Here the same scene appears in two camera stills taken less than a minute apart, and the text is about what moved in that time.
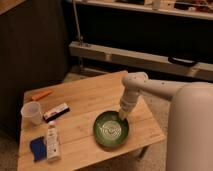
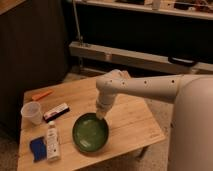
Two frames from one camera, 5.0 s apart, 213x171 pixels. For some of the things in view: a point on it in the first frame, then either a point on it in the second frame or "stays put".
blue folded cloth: x=38 y=148 stays put
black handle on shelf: x=181 y=61 stays put
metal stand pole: x=80 y=37 stays put
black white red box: x=56 y=112 stays put
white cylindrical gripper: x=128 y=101 → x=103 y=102
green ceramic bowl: x=110 y=130 → x=90 y=133
